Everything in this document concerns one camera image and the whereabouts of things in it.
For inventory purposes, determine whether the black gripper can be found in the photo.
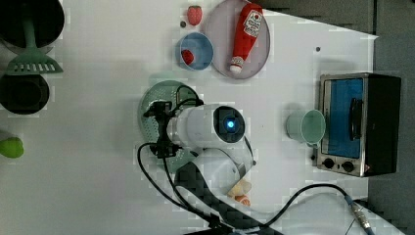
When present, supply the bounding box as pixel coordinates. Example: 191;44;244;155
143;101;179;159

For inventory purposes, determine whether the green plastic strainer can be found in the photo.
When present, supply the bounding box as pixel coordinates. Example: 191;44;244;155
138;73;204;171

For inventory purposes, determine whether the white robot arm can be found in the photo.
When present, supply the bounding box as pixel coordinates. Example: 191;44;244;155
143;99;405;235

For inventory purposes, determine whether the red ball in bowl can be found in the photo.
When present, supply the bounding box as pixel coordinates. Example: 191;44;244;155
181;50;195;65

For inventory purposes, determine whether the blue bowl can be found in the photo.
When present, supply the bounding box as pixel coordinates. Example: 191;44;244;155
174;32;214;71

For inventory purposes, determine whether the pink oval plate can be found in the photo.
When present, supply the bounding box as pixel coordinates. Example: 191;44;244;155
205;0;270;79

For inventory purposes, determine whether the red toy strawberry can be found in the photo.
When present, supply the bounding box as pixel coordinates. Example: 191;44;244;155
187;6;203;26

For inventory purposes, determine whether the yellow toy garlic bunch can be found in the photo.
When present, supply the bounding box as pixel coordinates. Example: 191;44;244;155
227;179;252;197

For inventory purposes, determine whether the orange slice toy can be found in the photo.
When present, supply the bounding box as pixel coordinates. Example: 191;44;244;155
235;195;251;207

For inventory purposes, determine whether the red ketchup bottle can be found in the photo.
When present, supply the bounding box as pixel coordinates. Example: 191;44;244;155
229;3;263;73

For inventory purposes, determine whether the green spatula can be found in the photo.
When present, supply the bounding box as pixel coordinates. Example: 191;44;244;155
6;17;63;75

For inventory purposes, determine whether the black cylinder holder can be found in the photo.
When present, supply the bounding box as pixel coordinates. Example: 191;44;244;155
0;74;50;115
0;0;65;50

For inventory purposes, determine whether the green cup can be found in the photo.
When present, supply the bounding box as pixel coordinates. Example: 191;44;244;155
286;110;326;149

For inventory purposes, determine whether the green toy pear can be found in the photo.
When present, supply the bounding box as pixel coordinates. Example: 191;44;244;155
0;137;24;159

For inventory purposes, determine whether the black toaster oven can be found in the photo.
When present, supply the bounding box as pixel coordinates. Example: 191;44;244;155
316;72;401;177

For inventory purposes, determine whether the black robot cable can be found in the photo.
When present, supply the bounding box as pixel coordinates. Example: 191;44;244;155
136;83;376;235

